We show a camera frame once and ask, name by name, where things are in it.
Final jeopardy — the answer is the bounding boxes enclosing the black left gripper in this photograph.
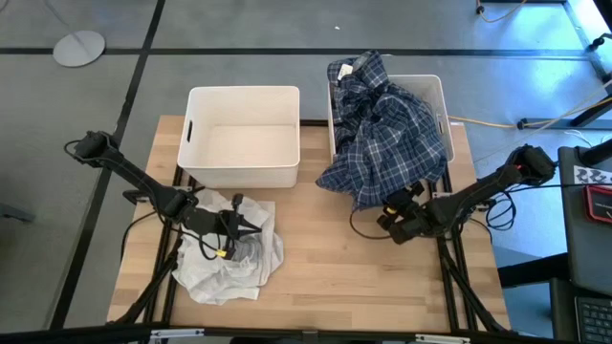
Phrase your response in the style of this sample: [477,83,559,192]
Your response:
[183,204,264,241]

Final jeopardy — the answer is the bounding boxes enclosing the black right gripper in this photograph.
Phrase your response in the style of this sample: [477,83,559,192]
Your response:
[376,180,437,247]

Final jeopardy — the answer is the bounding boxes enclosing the dark blue plaid shirt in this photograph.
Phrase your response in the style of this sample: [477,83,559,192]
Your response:
[315,50,448,213]

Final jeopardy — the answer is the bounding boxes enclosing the white shirt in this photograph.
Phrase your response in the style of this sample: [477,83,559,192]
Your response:
[171,187,285,307]

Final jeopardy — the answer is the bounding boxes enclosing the white plastic clothes bin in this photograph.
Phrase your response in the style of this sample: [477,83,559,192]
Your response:
[326,74,456,164]

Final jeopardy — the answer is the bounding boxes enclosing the empty white plastic bin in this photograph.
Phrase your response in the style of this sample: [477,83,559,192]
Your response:
[176,85,301,190]

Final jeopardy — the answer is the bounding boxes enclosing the dark grey side desk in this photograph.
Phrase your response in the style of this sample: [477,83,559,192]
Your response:
[549,145,612,344]

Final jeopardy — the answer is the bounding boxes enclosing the black white marker sheet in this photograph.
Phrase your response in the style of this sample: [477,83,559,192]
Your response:
[573,164,612,186]

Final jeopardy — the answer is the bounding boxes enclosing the red framed device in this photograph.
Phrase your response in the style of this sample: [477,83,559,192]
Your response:
[582,184,612,226]

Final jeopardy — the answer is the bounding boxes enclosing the black keyboard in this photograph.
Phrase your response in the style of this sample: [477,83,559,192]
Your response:
[573,295,612,344]

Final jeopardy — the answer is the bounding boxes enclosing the grey round stand base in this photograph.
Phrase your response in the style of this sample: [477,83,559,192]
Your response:
[46,0,107,69]

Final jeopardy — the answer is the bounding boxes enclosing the black cable with yellow plug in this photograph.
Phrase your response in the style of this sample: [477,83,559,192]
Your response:
[192,218,236,262]

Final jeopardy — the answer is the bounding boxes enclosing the black looped gripper cable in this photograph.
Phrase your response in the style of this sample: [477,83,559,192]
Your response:
[349,208,394,242]

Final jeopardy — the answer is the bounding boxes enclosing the coiled black blue cable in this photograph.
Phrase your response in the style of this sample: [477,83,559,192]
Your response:
[484,183,561,233]

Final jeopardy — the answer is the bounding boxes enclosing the black aluminium table frame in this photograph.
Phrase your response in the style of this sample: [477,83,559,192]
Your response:
[0,118,612,344]

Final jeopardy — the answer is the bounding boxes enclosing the yellow floor cable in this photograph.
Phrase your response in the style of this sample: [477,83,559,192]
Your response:
[447,78,612,131]

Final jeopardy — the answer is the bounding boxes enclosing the orange cable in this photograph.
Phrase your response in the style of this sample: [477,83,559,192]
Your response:
[474,0,529,25]

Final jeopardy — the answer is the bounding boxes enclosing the black stand frame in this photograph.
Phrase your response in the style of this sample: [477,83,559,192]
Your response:
[516,0,612,131]

